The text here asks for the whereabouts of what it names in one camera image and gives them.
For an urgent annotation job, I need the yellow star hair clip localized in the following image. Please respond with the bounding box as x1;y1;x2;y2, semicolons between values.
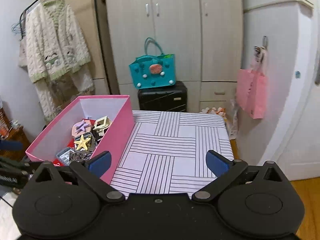
74;134;91;151

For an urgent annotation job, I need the purple star hair clip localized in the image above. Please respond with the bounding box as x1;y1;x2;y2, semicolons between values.
74;120;92;133

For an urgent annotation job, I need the wooden nightstand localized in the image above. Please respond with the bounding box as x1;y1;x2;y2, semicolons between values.
1;108;30;161

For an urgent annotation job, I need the grey portable router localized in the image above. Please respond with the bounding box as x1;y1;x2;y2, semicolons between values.
56;147;75;166

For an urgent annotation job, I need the red patterned card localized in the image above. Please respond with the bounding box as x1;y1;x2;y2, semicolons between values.
53;119;97;166

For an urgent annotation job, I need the pink round device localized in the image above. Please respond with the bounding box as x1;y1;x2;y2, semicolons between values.
71;120;92;138

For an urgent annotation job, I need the pink storage box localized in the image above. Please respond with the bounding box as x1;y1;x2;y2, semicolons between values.
25;95;135;184

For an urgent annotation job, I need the striped tablecloth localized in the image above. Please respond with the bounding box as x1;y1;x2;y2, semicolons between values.
110;111;234;196

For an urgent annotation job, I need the black suitcase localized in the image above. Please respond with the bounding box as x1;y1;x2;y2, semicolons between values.
138;81;188;112

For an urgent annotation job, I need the pink paper bag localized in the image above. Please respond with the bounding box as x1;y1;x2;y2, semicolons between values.
236;53;268;119

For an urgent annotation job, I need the white green knit cardigan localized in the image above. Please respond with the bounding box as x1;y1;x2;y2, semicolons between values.
24;0;95;122

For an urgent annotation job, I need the teal felt handbag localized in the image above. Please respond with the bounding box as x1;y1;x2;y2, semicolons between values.
129;37;176;89

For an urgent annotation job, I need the white wardrobe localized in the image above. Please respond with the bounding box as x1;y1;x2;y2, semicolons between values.
95;0;243;112

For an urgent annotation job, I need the white door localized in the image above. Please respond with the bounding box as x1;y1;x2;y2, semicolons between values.
257;0;320;182

